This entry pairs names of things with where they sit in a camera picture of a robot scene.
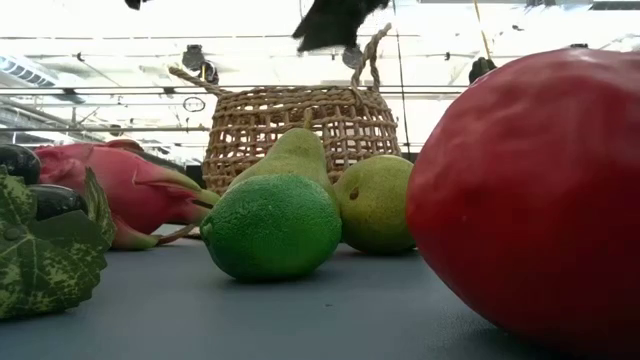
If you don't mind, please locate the black background monitor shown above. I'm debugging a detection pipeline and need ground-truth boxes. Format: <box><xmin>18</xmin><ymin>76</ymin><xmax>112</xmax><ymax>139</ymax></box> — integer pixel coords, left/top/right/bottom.
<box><xmin>183</xmin><ymin>163</ymin><xmax>207</xmax><ymax>189</ymax></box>

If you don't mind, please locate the red strawberry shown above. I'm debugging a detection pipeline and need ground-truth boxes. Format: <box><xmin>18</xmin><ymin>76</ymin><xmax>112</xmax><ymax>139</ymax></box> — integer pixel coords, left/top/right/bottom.
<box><xmin>405</xmin><ymin>47</ymin><xmax>640</xmax><ymax>354</ymax></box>

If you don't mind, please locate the pink dragon fruit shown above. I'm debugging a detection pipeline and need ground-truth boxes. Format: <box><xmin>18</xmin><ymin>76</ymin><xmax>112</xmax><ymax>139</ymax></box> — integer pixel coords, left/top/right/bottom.
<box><xmin>33</xmin><ymin>138</ymin><xmax>221</xmax><ymax>251</ymax></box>

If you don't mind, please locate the green cactus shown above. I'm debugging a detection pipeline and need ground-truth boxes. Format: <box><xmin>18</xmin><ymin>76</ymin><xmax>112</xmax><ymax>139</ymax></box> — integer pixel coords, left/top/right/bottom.
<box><xmin>468</xmin><ymin>56</ymin><xmax>499</xmax><ymax>85</ymax></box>

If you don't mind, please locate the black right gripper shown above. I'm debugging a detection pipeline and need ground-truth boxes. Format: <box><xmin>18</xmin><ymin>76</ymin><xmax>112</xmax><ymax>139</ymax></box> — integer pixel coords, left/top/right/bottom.
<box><xmin>292</xmin><ymin>0</ymin><xmax>391</xmax><ymax>54</ymax></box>

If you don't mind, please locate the woven wicker basket with handles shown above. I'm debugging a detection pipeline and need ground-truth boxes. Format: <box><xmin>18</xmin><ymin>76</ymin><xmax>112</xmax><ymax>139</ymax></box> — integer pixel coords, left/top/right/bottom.
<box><xmin>167</xmin><ymin>22</ymin><xmax>403</xmax><ymax>194</ymax></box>

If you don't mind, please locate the black grape bunch with leaf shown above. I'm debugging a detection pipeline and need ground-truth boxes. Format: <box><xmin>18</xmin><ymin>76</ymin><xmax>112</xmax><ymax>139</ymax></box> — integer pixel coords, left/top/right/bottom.
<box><xmin>0</xmin><ymin>143</ymin><xmax>117</xmax><ymax>321</ymax></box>

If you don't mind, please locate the green pear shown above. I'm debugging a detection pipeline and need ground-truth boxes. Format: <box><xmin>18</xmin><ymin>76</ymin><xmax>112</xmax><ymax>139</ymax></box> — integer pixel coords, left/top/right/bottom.
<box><xmin>227</xmin><ymin>127</ymin><xmax>341</xmax><ymax>201</ymax></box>
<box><xmin>332</xmin><ymin>154</ymin><xmax>416</xmax><ymax>255</ymax></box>

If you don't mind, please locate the small green lime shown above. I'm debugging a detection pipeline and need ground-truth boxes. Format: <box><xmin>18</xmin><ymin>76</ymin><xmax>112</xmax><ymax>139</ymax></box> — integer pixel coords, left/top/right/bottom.
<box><xmin>199</xmin><ymin>173</ymin><xmax>343</xmax><ymax>282</ymax></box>

